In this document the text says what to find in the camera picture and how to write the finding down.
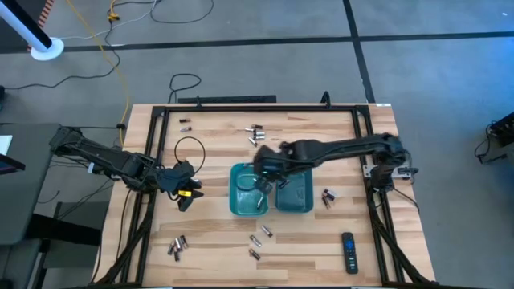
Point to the black desk foot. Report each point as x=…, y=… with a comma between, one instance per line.
x=60, y=230

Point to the silver Energizer AA battery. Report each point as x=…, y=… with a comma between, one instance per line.
x=267, y=231
x=255, y=241

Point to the white paper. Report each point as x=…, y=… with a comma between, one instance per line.
x=5, y=145

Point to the green plastic bin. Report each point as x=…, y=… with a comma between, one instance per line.
x=241, y=200

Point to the black desk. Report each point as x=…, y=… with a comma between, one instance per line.
x=32, y=192

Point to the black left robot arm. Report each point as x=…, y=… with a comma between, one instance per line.
x=100, y=154

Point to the black remote control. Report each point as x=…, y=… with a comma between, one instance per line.
x=350, y=257

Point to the dark tablet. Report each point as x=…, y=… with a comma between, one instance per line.
x=10, y=164

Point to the white sticker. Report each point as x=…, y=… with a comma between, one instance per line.
x=383, y=104

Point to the black aluminium table frame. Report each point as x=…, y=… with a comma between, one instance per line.
x=305, y=108

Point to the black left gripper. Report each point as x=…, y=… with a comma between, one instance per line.
x=176, y=178

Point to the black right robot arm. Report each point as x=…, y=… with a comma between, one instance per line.
x=341, y=146

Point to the black frame clamp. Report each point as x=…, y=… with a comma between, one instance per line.
x=326, y=100

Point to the white pole stand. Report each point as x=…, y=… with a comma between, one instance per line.
x=47, y=49

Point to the orange striped mat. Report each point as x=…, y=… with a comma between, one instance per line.
x=48, y=8

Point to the black power bar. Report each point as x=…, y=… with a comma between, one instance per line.
x=225, y=99

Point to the black equipment box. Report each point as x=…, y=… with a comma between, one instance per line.
x=504, y=130

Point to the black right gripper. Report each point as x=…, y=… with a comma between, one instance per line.
x=271, y=162

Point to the dark teal plastic bin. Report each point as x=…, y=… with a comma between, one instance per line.
x=299, y=200

